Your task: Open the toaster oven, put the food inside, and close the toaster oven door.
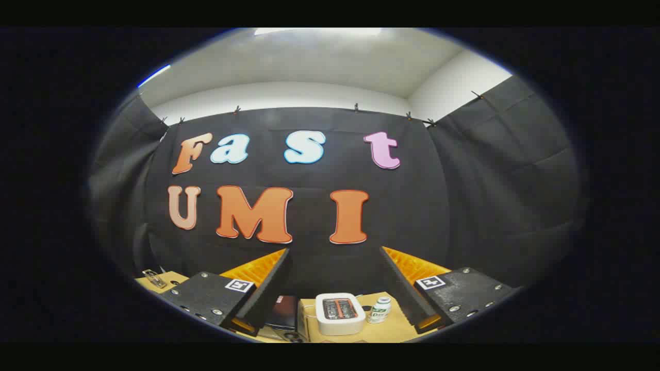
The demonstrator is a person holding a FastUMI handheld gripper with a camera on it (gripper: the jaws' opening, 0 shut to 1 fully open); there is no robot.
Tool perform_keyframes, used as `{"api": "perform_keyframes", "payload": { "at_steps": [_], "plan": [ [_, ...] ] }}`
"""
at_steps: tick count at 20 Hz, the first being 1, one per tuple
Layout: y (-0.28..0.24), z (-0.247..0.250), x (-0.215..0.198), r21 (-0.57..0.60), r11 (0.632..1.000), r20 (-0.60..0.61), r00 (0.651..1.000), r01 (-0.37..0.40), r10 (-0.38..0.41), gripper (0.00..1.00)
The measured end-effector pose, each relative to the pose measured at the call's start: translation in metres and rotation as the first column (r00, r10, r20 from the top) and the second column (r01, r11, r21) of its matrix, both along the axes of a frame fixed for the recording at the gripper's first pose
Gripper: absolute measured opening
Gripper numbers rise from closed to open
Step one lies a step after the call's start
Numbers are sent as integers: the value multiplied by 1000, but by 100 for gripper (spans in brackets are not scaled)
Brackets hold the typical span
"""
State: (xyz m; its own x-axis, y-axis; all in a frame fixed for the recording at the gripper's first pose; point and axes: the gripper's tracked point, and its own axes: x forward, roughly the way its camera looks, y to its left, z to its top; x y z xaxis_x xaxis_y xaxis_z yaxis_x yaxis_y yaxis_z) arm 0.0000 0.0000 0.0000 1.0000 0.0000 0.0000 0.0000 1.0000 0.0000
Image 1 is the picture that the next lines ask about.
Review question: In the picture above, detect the black toaster oven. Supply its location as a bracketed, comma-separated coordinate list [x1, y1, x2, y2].
[266, 295, 301, 331]

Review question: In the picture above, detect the white toaster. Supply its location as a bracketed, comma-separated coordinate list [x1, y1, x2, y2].
[315, 293, 367, 336]

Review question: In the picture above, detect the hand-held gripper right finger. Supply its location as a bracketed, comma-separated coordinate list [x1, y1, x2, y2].
[381, 246, 517, 334]

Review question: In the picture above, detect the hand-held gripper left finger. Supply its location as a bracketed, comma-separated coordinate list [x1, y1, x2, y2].
[157, 248, 292, 338]

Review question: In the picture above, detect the metal wire holder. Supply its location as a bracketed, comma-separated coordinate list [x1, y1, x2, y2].
[142, 269, 167, 289]

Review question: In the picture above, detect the white bottle with green label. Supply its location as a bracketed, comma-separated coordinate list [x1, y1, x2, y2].
[367, 296, 392, 324]

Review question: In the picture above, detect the ceiling light panel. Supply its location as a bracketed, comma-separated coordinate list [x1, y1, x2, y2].
[253, 28, 383, 37]

